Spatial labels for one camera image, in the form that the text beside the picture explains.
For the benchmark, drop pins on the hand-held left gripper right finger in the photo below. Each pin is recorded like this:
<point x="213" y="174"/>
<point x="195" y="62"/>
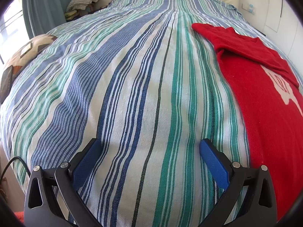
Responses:
<point x="214" y="165"/>

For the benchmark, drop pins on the dark smartphone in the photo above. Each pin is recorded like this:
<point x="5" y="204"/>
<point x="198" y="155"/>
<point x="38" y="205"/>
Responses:
<point x="8" y="82"/>

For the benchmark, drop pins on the wall socket with blue covers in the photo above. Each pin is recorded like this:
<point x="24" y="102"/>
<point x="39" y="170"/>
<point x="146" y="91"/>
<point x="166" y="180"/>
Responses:
<point x="248" y="7"/>

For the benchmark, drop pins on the white wardrobe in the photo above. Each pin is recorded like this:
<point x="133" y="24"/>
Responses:
<point x="284" y="11"/>

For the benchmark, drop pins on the red sweater with white animal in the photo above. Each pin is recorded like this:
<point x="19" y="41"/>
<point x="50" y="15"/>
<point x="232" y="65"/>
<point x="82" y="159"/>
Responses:
<point x="260" y="123"/>

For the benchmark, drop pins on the blue curtain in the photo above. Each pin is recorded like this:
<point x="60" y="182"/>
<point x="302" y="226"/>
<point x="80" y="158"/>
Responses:
<point x="47" y="4"/>

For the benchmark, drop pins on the orange fuzzy cloth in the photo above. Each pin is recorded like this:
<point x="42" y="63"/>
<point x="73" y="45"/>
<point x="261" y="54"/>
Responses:
<point x="19" y="220"/>

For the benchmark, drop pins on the blue green striped bedspread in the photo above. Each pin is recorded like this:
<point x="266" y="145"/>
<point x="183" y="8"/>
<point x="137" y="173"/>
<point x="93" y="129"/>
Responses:
<point x="118" y="75"/>

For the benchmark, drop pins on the pile of dark clothes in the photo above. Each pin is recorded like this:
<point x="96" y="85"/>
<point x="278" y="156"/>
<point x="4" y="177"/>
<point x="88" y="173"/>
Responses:
<point x="75" y="14"/>

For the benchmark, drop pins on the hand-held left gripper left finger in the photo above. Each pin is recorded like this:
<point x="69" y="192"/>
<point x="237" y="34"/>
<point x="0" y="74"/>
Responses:
<point x="86" y="163"/>

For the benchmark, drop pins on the window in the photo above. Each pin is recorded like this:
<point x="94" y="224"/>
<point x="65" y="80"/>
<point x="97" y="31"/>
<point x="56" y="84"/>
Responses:
<point x="9" y="23"/>

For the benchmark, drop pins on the beige patterned pillow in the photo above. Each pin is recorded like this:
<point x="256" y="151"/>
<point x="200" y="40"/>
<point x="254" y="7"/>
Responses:
<point x="35" y="47"/>

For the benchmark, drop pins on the folded striped cloth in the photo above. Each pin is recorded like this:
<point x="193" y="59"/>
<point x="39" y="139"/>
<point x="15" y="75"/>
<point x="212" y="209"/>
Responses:
<point x="82" y="0"/>

